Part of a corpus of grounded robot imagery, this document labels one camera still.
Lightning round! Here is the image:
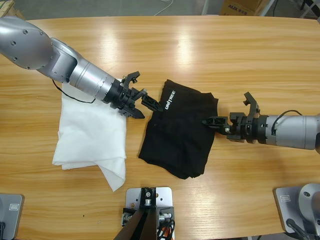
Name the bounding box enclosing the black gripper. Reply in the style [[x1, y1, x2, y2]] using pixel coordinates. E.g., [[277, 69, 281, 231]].
[[103, 82, 164, 121], [200, 111, 268, 145]]

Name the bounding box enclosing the black t-shirt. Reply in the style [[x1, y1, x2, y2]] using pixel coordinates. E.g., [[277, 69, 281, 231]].
[[137, 78, 220, 180]]

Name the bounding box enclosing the white garment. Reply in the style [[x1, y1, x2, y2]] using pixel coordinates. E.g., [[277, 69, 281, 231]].
[[51, 78, 127, 193]]

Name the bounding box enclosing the silver bolt knob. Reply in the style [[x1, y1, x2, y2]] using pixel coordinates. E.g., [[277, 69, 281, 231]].
[[121, 213, 133, 226], [158, 211, 174, 223]]

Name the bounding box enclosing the cardboard box with blue print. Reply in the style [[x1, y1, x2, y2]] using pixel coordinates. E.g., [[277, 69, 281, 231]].
[[219, 0, 270, 16]]

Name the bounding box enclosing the wooden pallet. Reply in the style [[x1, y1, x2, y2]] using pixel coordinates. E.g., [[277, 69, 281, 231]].
[[0, 0, 26, 21]]

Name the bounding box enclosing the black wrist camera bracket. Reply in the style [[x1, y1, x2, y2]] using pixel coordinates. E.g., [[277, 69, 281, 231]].
[[121, 70, 142, 90], [242, 91, 262, 119]]

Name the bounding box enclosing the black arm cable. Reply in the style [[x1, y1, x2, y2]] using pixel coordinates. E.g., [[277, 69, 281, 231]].
[[271, 109, 305, 136], [51, 79, 97, 104]]

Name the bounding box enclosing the white mount plate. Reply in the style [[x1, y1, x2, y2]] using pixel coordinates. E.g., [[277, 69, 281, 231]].
[[124, 186, 175, 226]]

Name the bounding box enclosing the white floor cable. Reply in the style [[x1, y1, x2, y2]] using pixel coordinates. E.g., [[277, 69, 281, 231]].
[[153, 0, 175, 16]]

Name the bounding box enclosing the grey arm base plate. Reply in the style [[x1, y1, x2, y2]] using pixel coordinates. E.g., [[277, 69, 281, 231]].
[[0, 193, 25, 240], [274, 182, 320, 236]]

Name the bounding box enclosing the black camera post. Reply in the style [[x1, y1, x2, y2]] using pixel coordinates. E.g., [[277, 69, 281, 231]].
[[114, 186, 158, 240]]

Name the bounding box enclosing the orange cable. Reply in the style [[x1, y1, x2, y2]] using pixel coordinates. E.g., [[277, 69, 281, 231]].
[[157, 221, 176, 240]]

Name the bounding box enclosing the white metal post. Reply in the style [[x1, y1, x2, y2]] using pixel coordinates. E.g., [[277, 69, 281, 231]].
[[201, 0, 213, 16]]

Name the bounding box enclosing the white slanted frame leg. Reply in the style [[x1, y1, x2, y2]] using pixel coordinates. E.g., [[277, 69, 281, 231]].
[[259, 0, 278, 17]]

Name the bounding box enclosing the black chair frame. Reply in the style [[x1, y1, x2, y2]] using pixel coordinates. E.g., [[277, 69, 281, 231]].
[[298, 0, 320, 20]]

